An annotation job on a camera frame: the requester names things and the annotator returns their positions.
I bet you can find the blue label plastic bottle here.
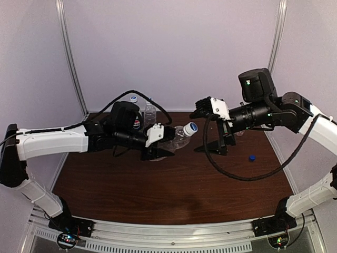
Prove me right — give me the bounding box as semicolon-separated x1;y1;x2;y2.
235;130;245;137

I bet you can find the clear bottle white cap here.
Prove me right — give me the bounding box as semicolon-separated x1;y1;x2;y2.
150;122;198;161

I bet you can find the blue bottle cap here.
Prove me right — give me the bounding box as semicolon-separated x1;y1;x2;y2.
249;155;256;162

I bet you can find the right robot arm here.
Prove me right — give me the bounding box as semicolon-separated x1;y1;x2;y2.
190;68;336;237

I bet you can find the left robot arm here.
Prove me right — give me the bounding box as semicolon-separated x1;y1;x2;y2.
1;101;175;231

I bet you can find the Pepsi label plastic bottle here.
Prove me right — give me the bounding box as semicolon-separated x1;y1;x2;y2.
130;95;143;130

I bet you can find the clear plastic bottle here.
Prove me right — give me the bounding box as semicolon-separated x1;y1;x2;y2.
144;101;156;133

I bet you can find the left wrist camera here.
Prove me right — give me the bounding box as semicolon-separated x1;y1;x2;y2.
145;123;175;148

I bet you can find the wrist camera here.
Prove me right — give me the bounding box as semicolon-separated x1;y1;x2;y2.
145;123;175;148
190;96;232;121

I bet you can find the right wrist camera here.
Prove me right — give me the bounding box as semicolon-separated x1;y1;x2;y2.
190;96;232;121

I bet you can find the left camera cable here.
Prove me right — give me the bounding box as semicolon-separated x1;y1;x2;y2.
0;90;173;148

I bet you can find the camera cable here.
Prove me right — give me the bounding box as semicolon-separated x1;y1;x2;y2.
0;90;173;148
203;113;327;182

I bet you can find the right camera cable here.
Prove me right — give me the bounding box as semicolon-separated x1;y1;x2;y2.
203;113;327;182

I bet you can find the front aluminium rail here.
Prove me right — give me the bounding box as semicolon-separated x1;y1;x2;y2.
19;208;327;252

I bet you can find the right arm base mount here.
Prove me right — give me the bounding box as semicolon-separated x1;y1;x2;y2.
251;216;297;250

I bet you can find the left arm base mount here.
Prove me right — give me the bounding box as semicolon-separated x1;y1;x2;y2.
44;212;95;252

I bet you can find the right aluminium frame post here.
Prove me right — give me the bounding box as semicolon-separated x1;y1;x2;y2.
254;0;288;74

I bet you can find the aluminium frame post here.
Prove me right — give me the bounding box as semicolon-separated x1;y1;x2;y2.
55;0;88;116
254;0;288;74

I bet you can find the left aluminium frame post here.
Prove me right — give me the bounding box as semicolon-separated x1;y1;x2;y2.
55;0;88;116

